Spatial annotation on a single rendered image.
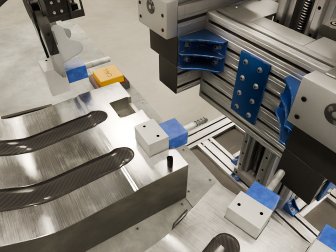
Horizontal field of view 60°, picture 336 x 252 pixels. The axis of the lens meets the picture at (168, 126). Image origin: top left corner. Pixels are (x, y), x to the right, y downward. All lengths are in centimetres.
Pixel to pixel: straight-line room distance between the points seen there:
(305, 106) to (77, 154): 37
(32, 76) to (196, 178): 54
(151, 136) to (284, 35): 40
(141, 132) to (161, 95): 160
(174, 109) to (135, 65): 63
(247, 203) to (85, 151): 26
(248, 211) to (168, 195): 13
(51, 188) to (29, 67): 51
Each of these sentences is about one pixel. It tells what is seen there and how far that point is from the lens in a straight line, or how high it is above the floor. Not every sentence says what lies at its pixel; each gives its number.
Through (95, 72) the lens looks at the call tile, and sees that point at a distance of 76.
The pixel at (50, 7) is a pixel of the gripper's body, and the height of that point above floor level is 106.
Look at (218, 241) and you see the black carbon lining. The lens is 43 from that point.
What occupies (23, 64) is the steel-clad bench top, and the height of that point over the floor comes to 80.
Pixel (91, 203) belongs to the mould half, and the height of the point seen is 88.
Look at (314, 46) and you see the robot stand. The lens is 69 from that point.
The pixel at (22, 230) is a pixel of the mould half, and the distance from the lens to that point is 42.
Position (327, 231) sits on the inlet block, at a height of 87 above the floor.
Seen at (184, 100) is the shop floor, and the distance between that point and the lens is 201.
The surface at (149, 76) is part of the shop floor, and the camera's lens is 225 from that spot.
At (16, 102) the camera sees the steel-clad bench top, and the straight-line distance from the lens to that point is 79.
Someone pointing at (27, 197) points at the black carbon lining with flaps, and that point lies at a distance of 46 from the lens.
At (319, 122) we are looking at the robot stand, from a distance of 50.
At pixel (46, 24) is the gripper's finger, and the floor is 104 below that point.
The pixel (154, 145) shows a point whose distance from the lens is 45.
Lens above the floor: 124
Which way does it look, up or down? 43 degrees down
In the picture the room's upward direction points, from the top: straight up
